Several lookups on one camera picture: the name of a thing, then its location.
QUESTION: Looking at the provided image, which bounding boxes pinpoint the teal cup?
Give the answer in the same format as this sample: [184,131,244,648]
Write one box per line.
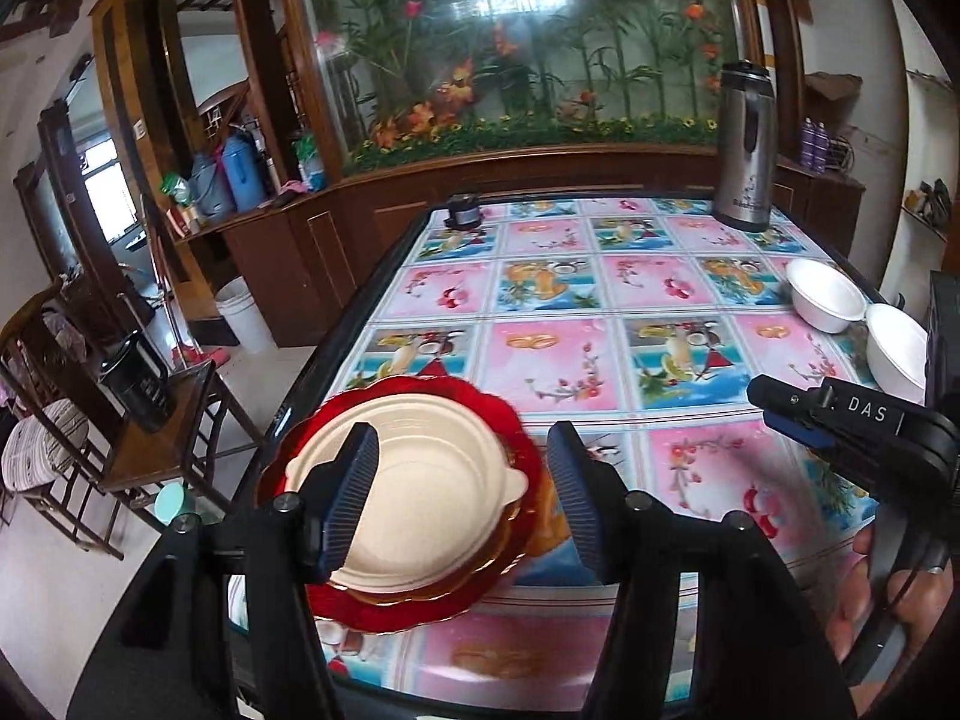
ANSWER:
[154,484,207,530]

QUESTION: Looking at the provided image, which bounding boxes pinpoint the glass artificial flower display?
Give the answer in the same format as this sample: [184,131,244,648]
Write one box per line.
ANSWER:
[289,0,758,173]

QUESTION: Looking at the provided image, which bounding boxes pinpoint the dark shoes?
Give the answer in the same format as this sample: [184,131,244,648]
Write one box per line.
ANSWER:
[904,178,953,226]

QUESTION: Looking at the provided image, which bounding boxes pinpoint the brown wooden cabinet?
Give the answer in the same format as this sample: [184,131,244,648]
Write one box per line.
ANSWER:
[176,142,867,350]

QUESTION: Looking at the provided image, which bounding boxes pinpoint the red mop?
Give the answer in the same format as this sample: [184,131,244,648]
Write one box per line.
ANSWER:
[139,191,230,370]

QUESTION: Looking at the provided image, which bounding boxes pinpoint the green white plastic bag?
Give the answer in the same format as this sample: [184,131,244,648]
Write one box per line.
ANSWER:
[292,131,329,192]

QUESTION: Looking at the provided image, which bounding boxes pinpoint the wooden armchair striped cushion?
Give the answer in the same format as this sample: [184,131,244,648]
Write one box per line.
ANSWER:
[0,281,128,563]

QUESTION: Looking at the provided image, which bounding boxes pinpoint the white plastic bowl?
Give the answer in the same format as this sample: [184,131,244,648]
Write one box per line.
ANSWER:
[784,259,871,333]
[866,304,931,406]

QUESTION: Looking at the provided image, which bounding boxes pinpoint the black kettle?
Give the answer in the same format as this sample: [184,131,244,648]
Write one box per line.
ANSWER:
[100,330,177,434]

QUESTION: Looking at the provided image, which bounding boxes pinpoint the person's right hand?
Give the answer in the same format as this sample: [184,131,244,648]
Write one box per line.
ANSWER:
[827,521,960,698]

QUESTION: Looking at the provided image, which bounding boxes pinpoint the steel thermos jug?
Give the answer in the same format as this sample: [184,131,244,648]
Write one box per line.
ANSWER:
[711,60,777,233]

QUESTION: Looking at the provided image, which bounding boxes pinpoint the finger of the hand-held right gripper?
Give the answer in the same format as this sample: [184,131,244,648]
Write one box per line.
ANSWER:
[765,411,841,460]
[746,373,835,422]

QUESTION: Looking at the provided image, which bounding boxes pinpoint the brown wooden wall shelf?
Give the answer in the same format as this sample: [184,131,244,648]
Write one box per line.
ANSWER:
[804,73,863,102]

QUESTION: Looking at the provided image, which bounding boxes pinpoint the black dining table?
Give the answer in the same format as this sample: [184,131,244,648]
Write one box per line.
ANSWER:
[217,191,938,720]

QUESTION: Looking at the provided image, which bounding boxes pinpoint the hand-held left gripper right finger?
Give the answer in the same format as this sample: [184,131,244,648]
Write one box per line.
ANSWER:
[546,420,856,720]

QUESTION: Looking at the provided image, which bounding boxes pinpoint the large red glass plate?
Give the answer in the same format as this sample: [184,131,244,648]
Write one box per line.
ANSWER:
[255,375,548,635]

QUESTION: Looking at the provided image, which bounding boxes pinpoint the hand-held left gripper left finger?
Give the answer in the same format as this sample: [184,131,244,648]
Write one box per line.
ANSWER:
[67,422,383,720]

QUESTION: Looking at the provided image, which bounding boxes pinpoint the white plastic bucket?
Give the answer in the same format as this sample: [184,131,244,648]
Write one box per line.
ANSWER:
[214,275,278,355]

